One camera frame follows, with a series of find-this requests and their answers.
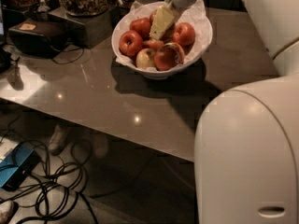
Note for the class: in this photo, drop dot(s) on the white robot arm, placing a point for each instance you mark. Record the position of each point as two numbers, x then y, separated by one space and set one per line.
246 148

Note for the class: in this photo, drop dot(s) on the metal scoop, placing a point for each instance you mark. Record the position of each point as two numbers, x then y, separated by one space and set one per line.
43 7

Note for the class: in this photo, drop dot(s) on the red apple right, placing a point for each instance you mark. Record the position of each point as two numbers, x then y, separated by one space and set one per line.
184 34

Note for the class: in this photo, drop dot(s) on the red apple back left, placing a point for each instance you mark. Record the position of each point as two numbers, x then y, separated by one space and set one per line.
142 26

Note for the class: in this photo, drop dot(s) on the blue box on floor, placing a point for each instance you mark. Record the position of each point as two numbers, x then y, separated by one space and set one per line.
14 166

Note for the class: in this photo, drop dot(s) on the red apple left front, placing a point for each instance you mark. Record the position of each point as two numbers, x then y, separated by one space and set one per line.
130 43

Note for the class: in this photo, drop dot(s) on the black device with label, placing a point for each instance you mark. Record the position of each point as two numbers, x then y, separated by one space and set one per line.
43 39

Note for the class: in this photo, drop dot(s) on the red apple front with sticker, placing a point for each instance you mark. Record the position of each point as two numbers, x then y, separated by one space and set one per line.
169 56

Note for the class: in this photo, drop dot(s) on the yellow-green apple front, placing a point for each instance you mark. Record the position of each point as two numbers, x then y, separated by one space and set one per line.
145 58

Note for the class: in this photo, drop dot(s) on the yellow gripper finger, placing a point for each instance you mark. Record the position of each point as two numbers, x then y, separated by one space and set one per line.
163 20

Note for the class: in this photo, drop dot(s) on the white bowl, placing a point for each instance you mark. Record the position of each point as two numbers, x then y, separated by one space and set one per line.
199 44

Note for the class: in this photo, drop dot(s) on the white shoe under table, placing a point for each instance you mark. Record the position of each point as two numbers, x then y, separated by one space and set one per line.
58 139

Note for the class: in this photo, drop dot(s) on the white shoe bottom left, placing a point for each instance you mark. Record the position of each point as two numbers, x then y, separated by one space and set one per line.
6 211

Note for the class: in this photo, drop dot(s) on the white paper bowl liner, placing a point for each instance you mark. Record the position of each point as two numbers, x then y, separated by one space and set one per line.
193 16

